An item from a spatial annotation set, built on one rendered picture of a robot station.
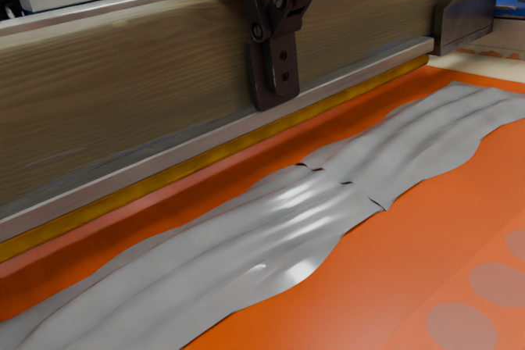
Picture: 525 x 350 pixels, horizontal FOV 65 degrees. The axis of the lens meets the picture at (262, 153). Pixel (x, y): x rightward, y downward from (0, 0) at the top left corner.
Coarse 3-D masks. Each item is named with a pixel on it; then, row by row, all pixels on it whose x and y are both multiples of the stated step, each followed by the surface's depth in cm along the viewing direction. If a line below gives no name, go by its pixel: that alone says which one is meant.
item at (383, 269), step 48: (192, 192) 25; (240, 192) 24; (96, 240) 22; (384, 240) 19; (432, 240) 19; (0, 288) 20; (48, 288) 19; (336, 288) 17; (384, 288) 17; (432, 288) 16; (240, 336) 16; (288, 336) 15; (336, 336) 15; (384, 336) 15
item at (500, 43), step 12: (504, 24) 37; (516, 24) 36; (492, 36) 38; (504, 36) 37; (516, 36) 37; (456, 48) 41; (468, 48) 40; (480, 48) 39; (492, 48) 39; (504, 48) 38; (516, 48) 37
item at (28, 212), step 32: (352, 64) 29; (384, 64) 30; (320, 96) 27; (192, 128) 23; (224, 128) 23; (256, 128) 24; (128, 160) 21; (160, 160) 21; (64, 192) 19; (96, 192) 19; (0, 224) 17; (32, 224) 18
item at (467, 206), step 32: (384, 96) 34; (416, 96) 33; (320, 128) 30; (352, 128) 30; (512, 128) 27; (288, 160) 27; (480, 160) 24; (512, 160) 23; (416, 192) 22; (448, 192) 22; (480, 192) 21; (512, 192) 21; (416, 224) 20; (448, 224) 20; (480, 224) 19
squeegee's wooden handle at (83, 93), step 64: (192, 0) 21; (320, 0) 26; (384, 0) 30; (0, 64) 17; (64, 64) 18; (128, 64) 20; (192, 64) 22; (320, 64) 28; (0, 128) 17; (64, 128) 19; (128, 128) 21; (0, 192) 18
